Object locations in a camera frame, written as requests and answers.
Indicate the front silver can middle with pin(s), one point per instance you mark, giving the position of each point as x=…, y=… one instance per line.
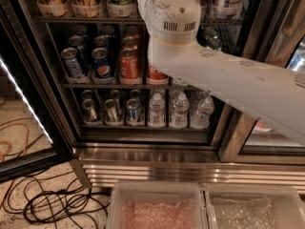
x=113, y=115

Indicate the front coca-cola can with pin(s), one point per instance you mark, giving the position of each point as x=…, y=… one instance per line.
x=155, y=77

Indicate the middle blue pepsi can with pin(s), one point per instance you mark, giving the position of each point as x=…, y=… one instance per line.
x=102, y=41

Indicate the water bottle left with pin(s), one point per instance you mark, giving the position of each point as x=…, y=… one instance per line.
x=157, y=111

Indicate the middle wire shelf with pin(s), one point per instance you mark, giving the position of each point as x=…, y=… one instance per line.
x=117, y=86

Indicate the water bottle middle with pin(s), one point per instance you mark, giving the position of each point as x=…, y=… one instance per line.
x=179, y=111

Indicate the gold tall can right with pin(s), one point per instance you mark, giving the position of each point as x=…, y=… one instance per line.
x=86, y=8

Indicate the middle diet pepsi can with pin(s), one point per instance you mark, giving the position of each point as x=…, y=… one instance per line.
x=78, y=42

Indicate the top wire shelf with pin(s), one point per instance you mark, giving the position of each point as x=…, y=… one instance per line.
x=83, y=20

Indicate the water bottle right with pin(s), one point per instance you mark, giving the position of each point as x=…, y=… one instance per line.
x=201, y=116

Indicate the front blue silver can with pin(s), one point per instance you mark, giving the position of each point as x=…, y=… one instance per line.
x=134, y=112

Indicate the middle orange soda can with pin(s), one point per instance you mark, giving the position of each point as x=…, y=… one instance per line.
x=129, y=43

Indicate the steel fridge base grille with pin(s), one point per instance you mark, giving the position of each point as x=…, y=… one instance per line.
x=104, y=166

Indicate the clear bin pink wrap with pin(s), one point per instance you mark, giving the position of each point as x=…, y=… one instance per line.
x=156, y=205

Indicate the wire shelf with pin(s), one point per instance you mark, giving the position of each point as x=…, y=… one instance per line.
x=117, y=86
x=83, y=20

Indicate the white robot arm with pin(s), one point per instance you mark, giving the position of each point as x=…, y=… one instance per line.
x=268, y=93

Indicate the front orange soda can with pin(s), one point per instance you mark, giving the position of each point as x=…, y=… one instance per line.
x=130, y=73

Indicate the front blue pepsi can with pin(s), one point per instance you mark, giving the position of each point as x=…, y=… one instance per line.
x=103, y=70

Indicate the orange soda can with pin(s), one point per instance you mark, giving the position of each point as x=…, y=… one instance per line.
x=129, y=43
x=130, y=73

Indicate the blue pepsi can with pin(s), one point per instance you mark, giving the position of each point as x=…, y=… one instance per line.
x=102, y=41
x=103, y=70

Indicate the water bottle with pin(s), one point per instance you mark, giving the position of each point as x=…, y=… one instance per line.
x=157, y=111
x=201, y=116
x=179, y=111

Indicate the diet pepsi can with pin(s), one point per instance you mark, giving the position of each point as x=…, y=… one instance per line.
x=78, y=42
x=76, y=73

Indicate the front diet pepsi can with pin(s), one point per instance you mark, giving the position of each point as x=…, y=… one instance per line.
x=76, y=73

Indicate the front silver can left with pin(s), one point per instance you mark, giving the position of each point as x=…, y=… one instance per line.
x=91, y=114

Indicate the open fridge glass door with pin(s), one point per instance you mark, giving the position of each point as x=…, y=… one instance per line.
x=26, y=121

